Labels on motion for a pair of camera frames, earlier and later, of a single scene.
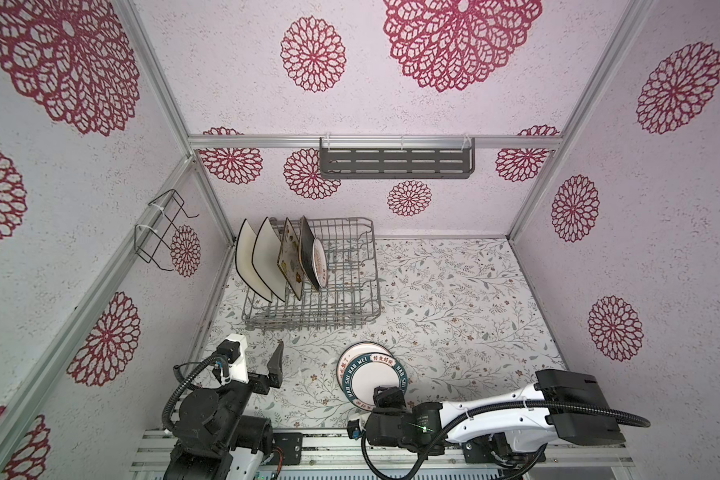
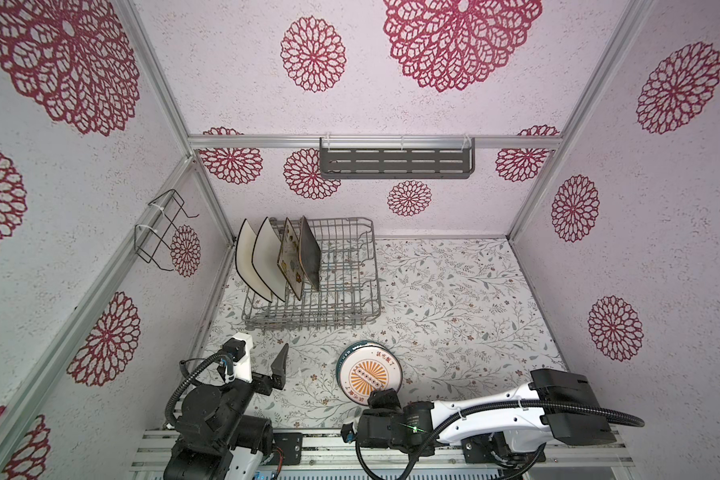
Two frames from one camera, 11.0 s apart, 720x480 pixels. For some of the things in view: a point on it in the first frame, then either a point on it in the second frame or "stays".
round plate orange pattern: x=319 y=263 → x=367 y=366
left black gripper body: x=259 y=383 stays
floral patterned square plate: x=288 y=259 stays
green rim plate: x=367 y=372 → x=368 y=353
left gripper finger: x=274 y=366 stays
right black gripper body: x=389 y=404 stays
